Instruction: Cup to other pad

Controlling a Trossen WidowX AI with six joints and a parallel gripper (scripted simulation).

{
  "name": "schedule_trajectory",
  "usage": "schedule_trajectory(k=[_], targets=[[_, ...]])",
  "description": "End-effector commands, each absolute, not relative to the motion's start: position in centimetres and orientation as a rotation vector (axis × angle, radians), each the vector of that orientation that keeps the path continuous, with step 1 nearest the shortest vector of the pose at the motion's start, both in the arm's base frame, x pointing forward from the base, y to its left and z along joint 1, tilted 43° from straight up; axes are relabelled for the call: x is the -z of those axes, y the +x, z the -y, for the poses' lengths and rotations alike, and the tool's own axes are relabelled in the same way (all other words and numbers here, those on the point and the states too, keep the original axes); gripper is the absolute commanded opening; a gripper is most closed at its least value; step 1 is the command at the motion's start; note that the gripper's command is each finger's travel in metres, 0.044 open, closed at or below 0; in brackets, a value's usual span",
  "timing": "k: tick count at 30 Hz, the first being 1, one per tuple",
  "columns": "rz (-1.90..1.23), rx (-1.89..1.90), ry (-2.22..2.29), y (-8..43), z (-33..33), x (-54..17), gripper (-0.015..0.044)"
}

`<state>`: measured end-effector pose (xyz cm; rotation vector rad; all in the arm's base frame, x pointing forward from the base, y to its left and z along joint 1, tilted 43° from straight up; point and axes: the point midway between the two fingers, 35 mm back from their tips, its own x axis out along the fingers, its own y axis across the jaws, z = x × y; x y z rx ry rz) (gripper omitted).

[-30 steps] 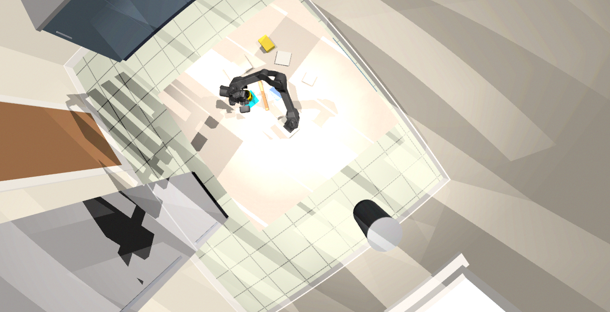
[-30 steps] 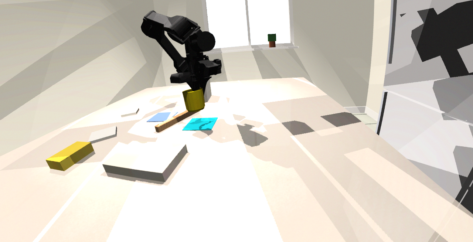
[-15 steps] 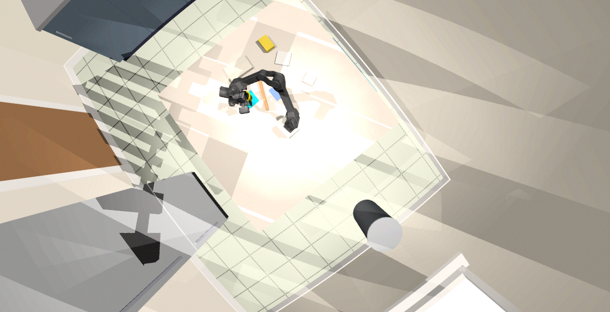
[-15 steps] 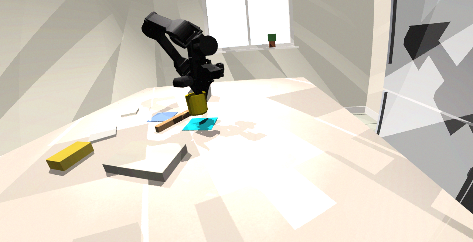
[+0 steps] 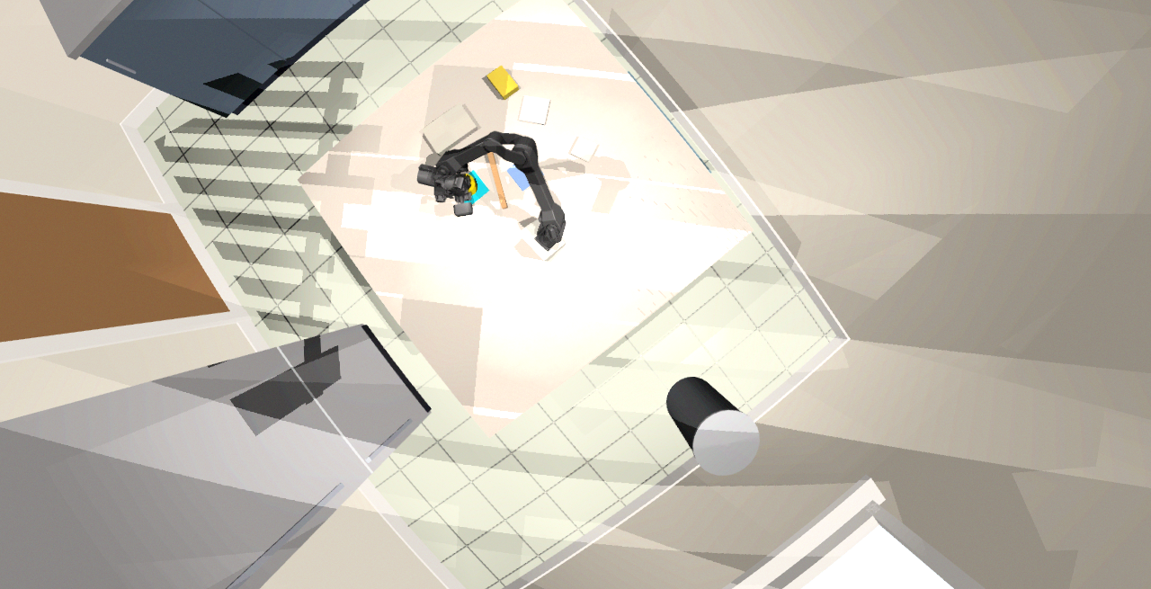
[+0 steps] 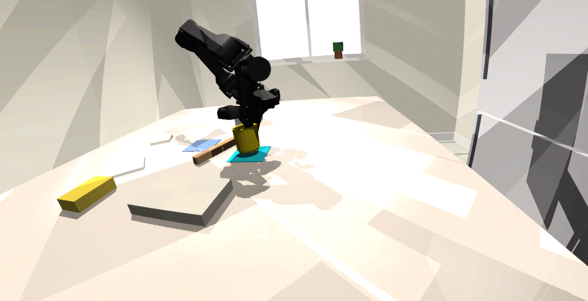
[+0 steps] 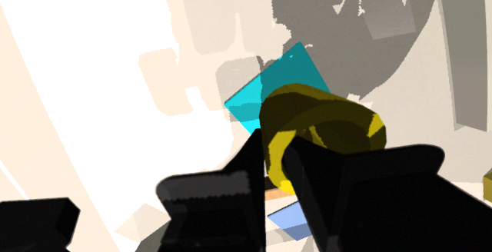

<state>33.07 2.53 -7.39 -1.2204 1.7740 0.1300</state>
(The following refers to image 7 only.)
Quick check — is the yellow rectangular block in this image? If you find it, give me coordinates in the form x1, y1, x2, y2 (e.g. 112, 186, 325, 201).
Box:
483, 172, 492, 203

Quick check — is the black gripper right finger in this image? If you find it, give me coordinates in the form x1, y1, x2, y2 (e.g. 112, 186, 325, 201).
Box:
281, 136, 445, 252

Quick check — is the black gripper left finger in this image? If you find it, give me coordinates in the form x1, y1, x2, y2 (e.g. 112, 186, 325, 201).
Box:
155, 128, 267, 252

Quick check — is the tan flat bar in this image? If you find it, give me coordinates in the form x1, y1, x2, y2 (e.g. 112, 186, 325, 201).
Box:
265, 177, 293, 201

